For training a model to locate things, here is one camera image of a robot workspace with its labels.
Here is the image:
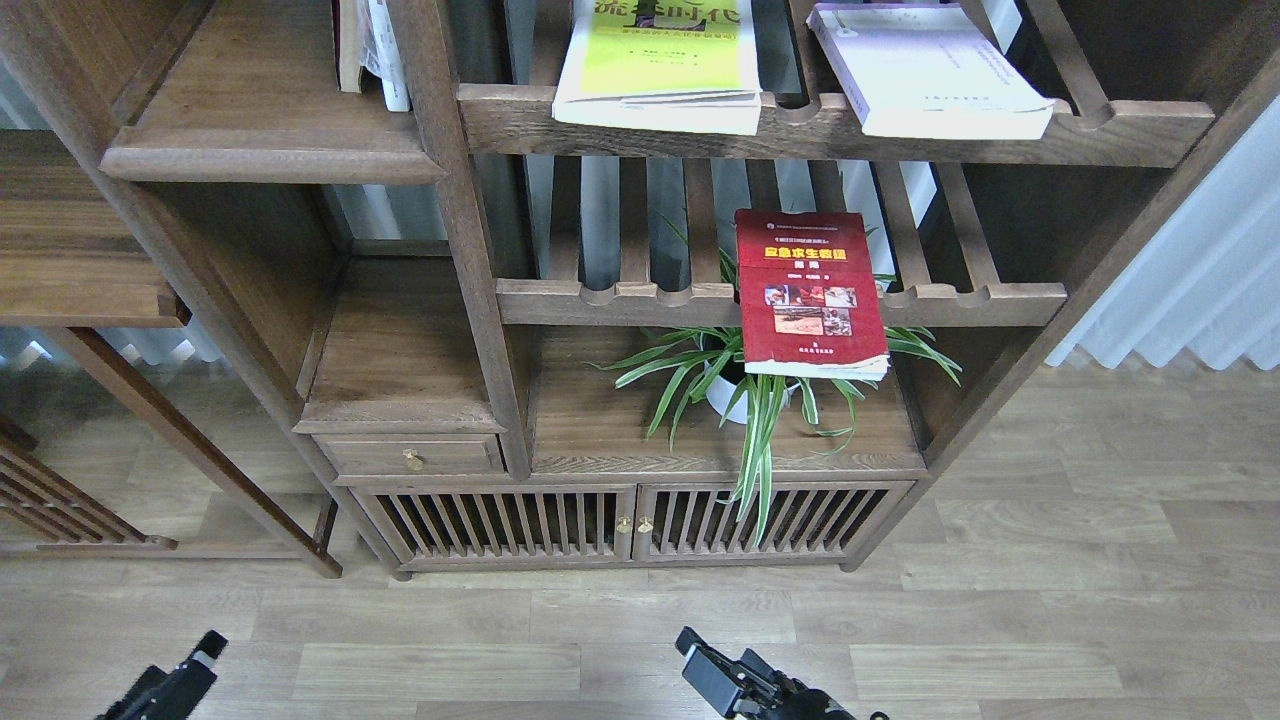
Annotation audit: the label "large dark wooden bookshelf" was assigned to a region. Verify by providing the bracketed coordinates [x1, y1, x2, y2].
[3, 1, 1277, 577]

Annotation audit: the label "spider plant in white pot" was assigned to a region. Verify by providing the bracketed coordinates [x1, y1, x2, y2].
[596, 214, 963, 547]

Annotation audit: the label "yellow-green paperback book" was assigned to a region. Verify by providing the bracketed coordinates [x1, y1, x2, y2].
[552, 1, 762, 136]

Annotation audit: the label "upright books on shelf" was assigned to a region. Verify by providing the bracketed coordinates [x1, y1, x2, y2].
[332, 1, 411, 111]

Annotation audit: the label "white lavender paperback book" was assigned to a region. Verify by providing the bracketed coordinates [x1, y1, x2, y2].
[806, 3, 1053, 140]

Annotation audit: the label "red paperback book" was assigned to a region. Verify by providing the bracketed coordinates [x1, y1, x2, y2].
[733, 209, 890, 382]

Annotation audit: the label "brass drawer knob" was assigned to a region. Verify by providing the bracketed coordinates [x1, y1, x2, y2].
[402, 448, 426, 471]

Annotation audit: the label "white curtain right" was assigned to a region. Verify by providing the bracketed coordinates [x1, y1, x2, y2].
[1048, 102, 1279, 372]

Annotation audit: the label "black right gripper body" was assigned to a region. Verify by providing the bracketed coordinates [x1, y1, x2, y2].
[735, 673, 855, 719]

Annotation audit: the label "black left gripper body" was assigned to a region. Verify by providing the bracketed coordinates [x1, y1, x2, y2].
[96, 665, 216, 719]

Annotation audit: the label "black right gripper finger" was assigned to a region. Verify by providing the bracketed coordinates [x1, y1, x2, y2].
[675, 626, 748, 716]
[740, 648, 791, 693]

